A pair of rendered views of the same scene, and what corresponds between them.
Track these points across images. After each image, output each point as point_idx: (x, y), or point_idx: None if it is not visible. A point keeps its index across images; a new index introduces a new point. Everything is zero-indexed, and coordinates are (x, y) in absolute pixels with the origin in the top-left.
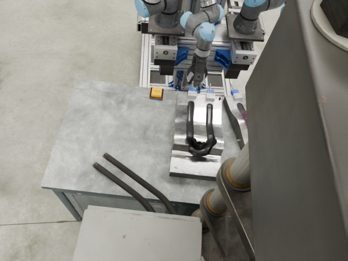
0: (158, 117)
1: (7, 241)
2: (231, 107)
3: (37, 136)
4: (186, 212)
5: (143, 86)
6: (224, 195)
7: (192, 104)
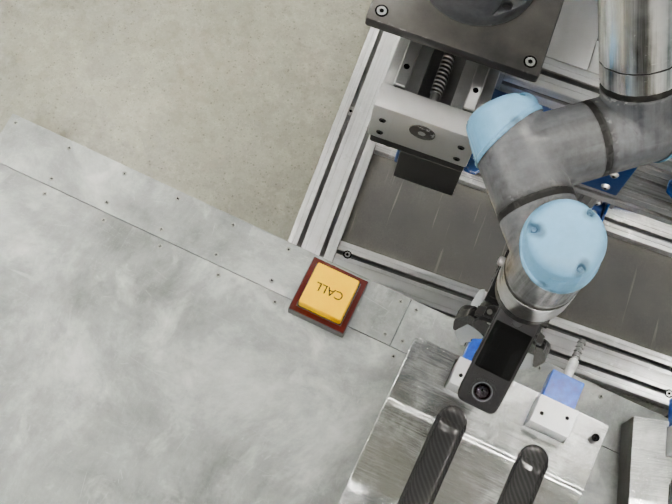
0: (293, 420)
1: None
2: (640, 489)
3: None
4: None
5: (354, 115)
6: None
7: (457, 428)
